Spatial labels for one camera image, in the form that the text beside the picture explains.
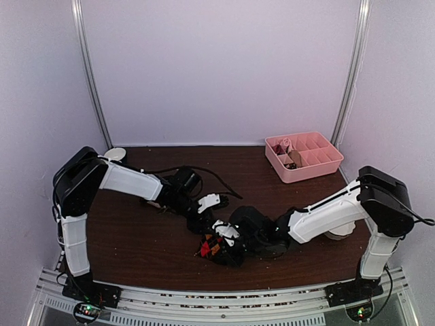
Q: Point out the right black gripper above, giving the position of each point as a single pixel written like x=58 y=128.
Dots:
x=228 y=255

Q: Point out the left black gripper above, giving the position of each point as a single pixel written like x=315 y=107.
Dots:
x=202 y=222

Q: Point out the argyle black red orange sock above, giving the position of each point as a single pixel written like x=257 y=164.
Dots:
x=211 y=247

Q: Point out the striped beige green sock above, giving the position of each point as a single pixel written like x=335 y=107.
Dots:
x=159 y=208

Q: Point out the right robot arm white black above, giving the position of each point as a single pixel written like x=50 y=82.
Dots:
x=374 y=196

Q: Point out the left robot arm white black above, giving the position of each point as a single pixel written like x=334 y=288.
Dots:
x=75 y=187

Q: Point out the rolled socks in box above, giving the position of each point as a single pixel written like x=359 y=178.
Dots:
x=289 y=156

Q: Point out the white scalloped bowl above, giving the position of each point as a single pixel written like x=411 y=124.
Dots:
x=340 y=233

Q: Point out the dark bowl white inside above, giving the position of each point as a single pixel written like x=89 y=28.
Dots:
x=117 y=154

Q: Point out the pink divided organizer box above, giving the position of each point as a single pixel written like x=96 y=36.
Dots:
x=319 y=156

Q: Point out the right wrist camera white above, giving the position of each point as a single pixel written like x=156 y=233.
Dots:
x=225 y=230

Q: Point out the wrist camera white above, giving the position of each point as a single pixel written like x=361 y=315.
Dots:
x=225 y=230
x=209 y=201

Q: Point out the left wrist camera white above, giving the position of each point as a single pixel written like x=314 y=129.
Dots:
x=209 y=201

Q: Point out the left aluminium frame post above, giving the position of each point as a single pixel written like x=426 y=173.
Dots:
x=78 y=18

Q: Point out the aluminium frame post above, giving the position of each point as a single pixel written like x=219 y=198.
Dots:
x=357 y=55
x=78 y=18

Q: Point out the right aluminium frame post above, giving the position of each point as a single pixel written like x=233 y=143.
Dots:
x=357 y=55

